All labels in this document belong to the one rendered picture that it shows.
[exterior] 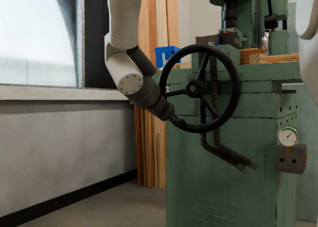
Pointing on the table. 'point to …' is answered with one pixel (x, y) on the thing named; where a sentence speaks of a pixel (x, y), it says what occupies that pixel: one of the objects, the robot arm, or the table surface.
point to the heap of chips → (290, 57)
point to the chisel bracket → (235, 33)
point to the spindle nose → (230, 13)
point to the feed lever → (272, 24)
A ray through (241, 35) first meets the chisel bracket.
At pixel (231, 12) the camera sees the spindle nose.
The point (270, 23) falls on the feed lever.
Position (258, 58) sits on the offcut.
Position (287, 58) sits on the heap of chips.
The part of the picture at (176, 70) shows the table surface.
